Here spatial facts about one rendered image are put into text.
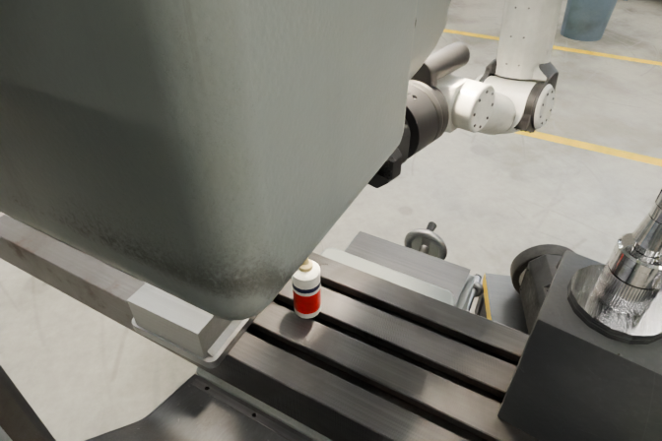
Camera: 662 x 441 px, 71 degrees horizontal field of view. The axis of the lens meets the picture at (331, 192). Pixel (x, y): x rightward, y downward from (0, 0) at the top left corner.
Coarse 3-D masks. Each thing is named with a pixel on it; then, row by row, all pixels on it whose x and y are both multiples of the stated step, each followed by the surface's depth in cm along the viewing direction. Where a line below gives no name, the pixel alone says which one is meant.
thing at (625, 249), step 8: (624, 240) 42; (632, 240) 42; (616, 248) 42; (624, 248) 42; (632, 248) 42; (624, 256) 41; (632, 256) 41; (640, 256) 41; (648, 256) 41; (632, 264) 41; (640, 264) 40; (648, 264) 40; (656, 264) 40; (640, 272) 40; (648, 272) 40; (656, 272) 40
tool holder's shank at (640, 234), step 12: (660, 192) 39; (660, 204) 38; (648, 216) 40; (660, 216) 38; (636, 228) 41; (648, 228) 40; (660, 228) 39; (636, 240) 41; (648, 240) 40; (660, 240) 39; (648, 252) 40; (660, 252) 40
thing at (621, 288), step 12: (612, 252) 43; (612, 264) 43; (624, 264) 41; (600, 276) 45; (612, 276) 43; (624, 276) 42; (636, 276) 41; (648, 276) 40; (660, 276) 40; (600, 288) 45; (612, 288) 43; (624, 288) 42; (636, 288) 42; (648, 288) 41; (660, 288) 42; (600, 300) 45; (612, 300) 44; (624, 300) 43; (636, 300) 42; (648, 300) 42; (624, 312) 43; (636, 312) 43
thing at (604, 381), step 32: (576, 256) 52; (576, 288) 46; (544, 320) 45; (576, 320) 45; (608, 320) 43; (640, 320) 43; (544, 352) 47; (576, 352) 44; (608, 352) 42; (640, 352) 42; (512, 384) 52; (544, 384) 49; (576, 384) 46; (608, 384) 44; (640, 384) 42; (512, 416) 54; (544, 416) 51; (576, 416) 48; (608, 416) 46; (640, 416) 44
